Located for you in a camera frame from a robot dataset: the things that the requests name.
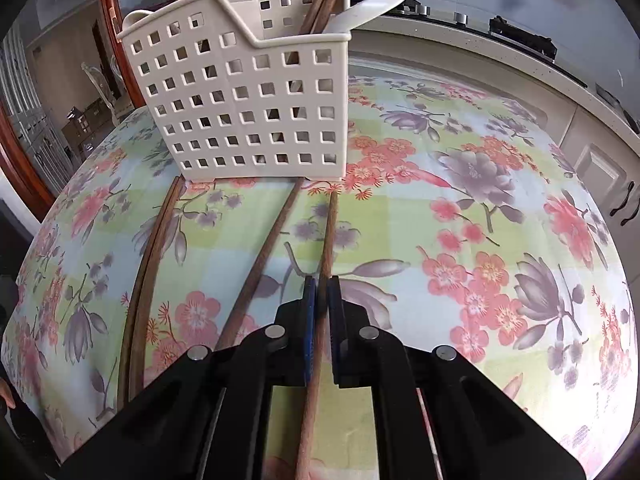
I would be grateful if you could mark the black glass gas stove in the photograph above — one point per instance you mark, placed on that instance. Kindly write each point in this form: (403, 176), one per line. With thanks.
(500, 35)

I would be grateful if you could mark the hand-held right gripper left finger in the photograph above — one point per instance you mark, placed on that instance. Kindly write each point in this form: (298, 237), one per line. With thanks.
(310, 332)

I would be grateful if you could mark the white carved dining chair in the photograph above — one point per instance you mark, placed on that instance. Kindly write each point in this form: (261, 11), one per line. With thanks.
(97, 85)

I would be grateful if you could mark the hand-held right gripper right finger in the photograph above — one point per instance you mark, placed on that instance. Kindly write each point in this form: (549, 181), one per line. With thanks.
(334, 332)

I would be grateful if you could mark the floral tablecloth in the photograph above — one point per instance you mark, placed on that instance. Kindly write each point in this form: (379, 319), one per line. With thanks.
(450, 210)

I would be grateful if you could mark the cream perforated utensil basket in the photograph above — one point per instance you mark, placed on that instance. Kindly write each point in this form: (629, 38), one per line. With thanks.
(225, 110)

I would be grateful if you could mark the brown wooden sideboard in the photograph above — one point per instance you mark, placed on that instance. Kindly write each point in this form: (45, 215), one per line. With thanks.
(85, 125)

